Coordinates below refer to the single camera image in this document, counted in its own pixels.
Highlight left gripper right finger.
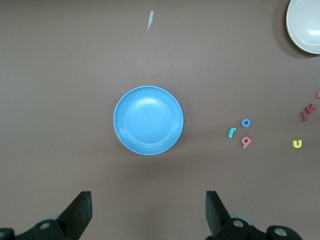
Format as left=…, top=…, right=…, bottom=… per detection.
left=205, top=190, right=304, bottom=240

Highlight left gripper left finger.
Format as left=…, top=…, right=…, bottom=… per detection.
left=0, top=190, right=93, bottom=240

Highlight pink foam letter b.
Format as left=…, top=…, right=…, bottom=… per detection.
left=241, top=136, right=253, bottom=149

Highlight blue plate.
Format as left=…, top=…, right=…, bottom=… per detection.
left=113, top=85, right=185, bottom=156

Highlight white tape scrap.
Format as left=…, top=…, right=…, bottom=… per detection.
left=146, top=10, right=155, bottom=32

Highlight beige plate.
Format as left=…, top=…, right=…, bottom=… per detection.
left=285, top=0, right=320, bottom=55

